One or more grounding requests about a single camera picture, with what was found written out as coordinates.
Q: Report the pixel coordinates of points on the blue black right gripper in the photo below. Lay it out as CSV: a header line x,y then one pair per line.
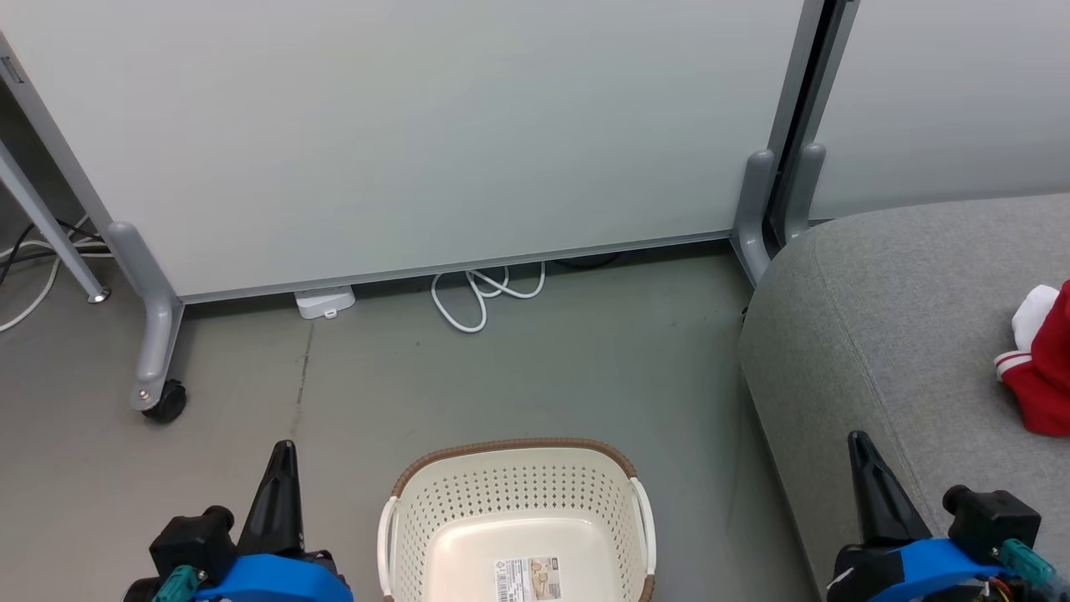
x,y
928,564

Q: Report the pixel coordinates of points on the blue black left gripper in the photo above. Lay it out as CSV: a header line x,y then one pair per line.
x,y
276,581

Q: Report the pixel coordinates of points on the red garment with white trim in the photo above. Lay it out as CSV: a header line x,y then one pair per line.
x,y
1049,385

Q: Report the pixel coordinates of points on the cream perforated laundry basket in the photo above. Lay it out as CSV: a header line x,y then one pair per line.
x,y
501,543

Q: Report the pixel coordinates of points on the black caster wheel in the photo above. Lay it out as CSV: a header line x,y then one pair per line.
x,y
170,403

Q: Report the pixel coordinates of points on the grey fabric sofa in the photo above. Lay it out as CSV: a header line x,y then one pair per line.
x,y
878,334

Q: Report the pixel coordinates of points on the grey partition foot with caster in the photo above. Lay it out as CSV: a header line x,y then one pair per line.
x,y
159,334

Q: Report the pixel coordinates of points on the white power adapter box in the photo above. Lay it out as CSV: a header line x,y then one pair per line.
x,y
324,303

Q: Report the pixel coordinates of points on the white barcode sticker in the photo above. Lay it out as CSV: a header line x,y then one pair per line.
x,y
527,581

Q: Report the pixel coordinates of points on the grey slanted table leg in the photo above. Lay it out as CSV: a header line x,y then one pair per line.
x,y
50,221

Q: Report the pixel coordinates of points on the narrow white partition panel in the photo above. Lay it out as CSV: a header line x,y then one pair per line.
x,y
945,100

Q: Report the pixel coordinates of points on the wide white partition panel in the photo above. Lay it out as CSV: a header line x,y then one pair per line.
x,y
418,125

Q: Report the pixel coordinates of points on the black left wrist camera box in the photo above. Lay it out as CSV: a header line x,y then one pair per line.
x,y
192,543

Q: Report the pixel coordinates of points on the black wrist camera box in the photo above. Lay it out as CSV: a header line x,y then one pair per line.
x,y
995,522
192,543

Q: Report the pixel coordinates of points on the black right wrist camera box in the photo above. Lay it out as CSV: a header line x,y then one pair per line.
x,y
995,522

